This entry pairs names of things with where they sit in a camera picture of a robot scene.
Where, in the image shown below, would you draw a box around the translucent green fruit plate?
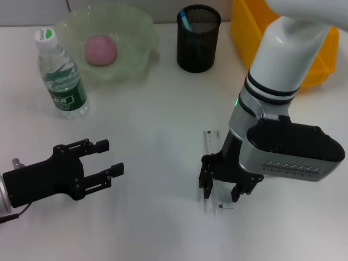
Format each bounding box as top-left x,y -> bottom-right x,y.
54,1 -> 161,84

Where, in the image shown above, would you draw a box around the black mesh pen cup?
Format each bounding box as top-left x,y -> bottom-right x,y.
177,4 -> 222,73

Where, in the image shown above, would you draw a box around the clear plastic ruler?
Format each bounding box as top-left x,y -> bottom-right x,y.
202,129 -> 235,215

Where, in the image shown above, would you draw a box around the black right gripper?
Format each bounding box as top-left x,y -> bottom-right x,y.
198,128 -> 265,203

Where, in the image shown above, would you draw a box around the clear green-label water bottle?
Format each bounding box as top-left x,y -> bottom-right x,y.
34,28 -> 90,120

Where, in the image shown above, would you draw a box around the pink peach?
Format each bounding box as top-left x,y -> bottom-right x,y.
83,34 -> 119,67

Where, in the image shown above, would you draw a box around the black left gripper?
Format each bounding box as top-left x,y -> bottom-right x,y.
2,138 -> 125,209

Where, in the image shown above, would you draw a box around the blue capped scissors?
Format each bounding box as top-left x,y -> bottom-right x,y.
178,9 -> 193,31

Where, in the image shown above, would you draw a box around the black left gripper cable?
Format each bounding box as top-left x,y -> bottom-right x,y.
0,203 -> 32,224

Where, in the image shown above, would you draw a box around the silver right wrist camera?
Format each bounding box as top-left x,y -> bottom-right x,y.
238,115 -> 346,183

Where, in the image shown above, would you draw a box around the yellow plastic bin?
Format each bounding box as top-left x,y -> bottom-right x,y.
231,0 -> 340,88

